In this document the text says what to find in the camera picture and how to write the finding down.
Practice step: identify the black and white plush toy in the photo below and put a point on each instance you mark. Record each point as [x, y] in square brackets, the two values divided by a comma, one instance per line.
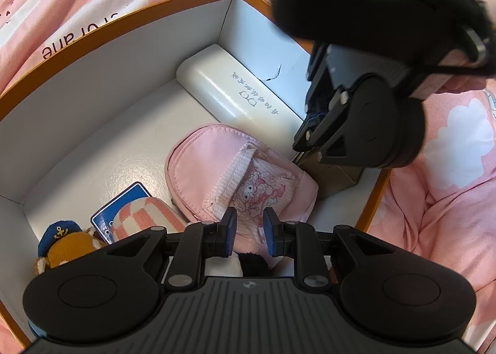
[248, 263]

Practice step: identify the pink fabric pouch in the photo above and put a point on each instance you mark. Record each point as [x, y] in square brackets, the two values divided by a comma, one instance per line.
[201, 160]

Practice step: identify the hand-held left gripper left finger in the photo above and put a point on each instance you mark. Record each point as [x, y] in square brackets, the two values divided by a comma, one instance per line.
[229, 230]

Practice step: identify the pink white checkered pouch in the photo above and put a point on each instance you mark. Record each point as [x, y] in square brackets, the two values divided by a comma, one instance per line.
[143, 216]

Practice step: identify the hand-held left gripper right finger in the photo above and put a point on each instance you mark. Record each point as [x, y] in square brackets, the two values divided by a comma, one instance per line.
[270, 232]

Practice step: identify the brown plush toy blue cap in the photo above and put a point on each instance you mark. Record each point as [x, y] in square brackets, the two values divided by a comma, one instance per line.
[66, 247]

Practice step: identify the pink printed blanket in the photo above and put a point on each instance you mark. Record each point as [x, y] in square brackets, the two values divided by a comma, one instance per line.
[445, 183]

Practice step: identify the white glasses case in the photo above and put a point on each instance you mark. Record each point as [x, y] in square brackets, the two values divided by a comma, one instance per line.
[232, 90]

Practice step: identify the dark brown small box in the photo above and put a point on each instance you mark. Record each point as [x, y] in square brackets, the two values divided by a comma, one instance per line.
[337, 179]

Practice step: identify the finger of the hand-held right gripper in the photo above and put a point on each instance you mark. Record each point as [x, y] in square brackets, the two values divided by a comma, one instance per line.
[333, 137]
[316, 106]

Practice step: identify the blue card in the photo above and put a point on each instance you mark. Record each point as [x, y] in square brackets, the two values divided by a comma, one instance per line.
[116, 205]

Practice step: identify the orange cardboard box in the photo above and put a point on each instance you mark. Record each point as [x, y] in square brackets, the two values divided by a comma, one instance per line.
[97, 121]

